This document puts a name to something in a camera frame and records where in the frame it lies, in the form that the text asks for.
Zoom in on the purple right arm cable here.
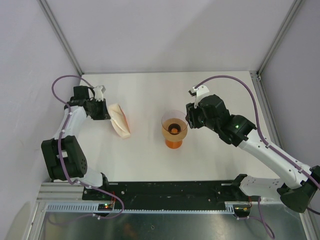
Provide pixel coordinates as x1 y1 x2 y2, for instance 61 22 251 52
196 75 320 216

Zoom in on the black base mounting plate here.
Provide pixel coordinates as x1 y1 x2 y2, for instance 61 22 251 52
81 179 253 208

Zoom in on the orange glass coffee carafe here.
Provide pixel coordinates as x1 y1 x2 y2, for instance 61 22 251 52
165 128 183 149

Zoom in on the aluminium frame post left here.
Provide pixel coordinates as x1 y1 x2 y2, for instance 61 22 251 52
37 0 84 76

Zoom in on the grey slotted cable duct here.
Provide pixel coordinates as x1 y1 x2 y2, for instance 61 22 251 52
45 202 235 214

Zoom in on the aluminium frame post right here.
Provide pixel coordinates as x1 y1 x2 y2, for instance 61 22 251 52
256 0 305 76

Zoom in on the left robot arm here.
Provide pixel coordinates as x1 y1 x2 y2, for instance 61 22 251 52
41 85 111 200

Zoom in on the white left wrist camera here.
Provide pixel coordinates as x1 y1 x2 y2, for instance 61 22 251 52
93 85 106 102

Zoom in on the clear pink glass dripper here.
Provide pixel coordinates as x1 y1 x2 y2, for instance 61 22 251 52
161 110 188 141

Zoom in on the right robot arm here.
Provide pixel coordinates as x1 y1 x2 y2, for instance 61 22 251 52
185 94 320 213

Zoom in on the aluminium side rail right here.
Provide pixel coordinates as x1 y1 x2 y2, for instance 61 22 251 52
249 71 283 149

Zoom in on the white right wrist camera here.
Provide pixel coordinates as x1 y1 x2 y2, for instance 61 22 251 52
188 84 210 109

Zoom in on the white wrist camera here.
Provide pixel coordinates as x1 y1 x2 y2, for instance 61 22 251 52
93 85 106 102
188 84 210 109

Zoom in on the aluminium front frame rail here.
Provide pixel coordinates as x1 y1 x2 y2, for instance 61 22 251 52
37 182 84 201

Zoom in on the aluminium frame post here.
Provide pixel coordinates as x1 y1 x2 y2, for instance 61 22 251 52
37 0 84 76
256 0 305 76

